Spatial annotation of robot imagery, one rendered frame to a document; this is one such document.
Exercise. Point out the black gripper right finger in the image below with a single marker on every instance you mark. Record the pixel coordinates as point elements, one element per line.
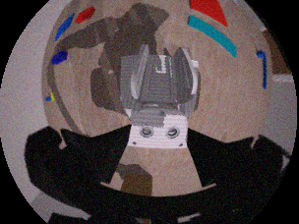
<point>211,156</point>

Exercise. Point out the blue flat square plate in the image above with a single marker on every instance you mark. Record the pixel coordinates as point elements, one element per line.
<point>65,24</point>

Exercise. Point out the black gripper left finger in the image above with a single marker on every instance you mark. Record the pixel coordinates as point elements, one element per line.
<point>102,152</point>

